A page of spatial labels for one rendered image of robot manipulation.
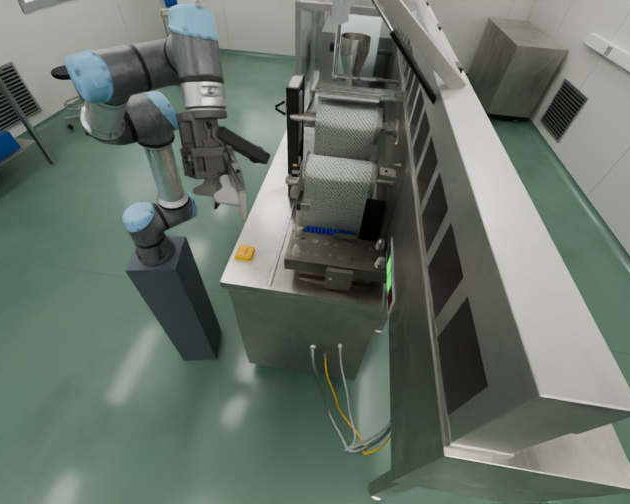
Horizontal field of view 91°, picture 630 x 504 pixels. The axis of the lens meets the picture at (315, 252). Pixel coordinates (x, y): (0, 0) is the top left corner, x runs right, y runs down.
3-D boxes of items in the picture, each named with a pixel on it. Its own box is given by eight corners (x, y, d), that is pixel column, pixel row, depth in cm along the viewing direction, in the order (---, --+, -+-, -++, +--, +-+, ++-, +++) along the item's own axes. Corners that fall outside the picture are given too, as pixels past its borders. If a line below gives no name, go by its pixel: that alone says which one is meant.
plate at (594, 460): (381, 46, 270) (389, 3, 248) (413, 49, 268) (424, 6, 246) (381, 480, 63) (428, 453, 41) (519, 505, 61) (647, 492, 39)
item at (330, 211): (303, 225, 130) (304, 190, 116) (359, 233, 129) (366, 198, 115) (303, 226, 130) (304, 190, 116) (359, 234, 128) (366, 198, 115)
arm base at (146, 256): (132, 266, 127) (122, 249, 119) (144, 239, 137) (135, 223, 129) (170, 265, 128) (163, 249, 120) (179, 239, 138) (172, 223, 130)
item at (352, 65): (331, 150, 195) (341, 45, 153) (353, 152, 194) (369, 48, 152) (328, 162, 186) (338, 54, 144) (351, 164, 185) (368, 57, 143)
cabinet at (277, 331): (311, 155, 358) (315, 74, 294) (366, 162, 354) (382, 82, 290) (249, 369, 190) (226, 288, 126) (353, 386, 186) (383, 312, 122)
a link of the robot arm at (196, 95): (214, 88, 60) (232, 82, 54) (218, 114, 62) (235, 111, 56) (174, 86, 56) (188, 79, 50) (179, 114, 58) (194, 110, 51)
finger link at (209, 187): (189, 203, 69) (191, 170, 62) (215, 198, 72) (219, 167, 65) (195, 213, 68) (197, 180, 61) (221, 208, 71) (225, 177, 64)
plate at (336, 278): (324, 283, 124) (327, 266, 116) (349, 287, 123) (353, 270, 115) (324, 288, 122) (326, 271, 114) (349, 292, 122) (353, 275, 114)
